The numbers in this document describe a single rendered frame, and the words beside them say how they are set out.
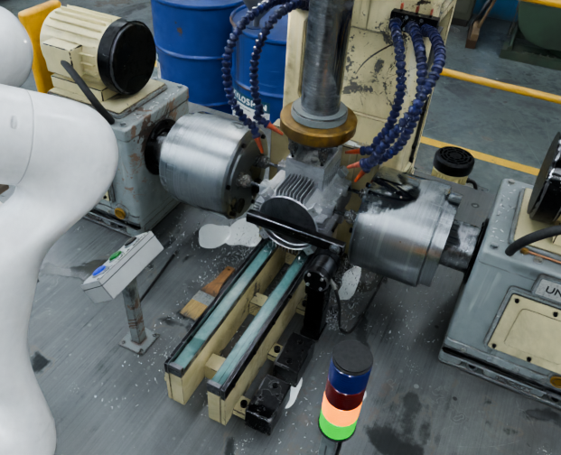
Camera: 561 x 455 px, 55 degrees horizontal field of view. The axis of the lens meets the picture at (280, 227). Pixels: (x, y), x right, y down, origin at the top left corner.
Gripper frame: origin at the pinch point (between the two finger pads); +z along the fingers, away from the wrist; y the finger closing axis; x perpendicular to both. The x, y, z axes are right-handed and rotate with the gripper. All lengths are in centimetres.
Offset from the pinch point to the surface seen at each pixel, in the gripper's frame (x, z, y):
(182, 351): -5.3, 31.6, 12.3
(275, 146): -9, 14, 70
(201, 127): -3, -1, 57
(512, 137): 6, 138, 322
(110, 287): -3.5, 11.4, 9.7
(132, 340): 15.1, 29.6, 15.8
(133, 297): 3.5, 18.5, 16.3
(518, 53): 14, 122, 461
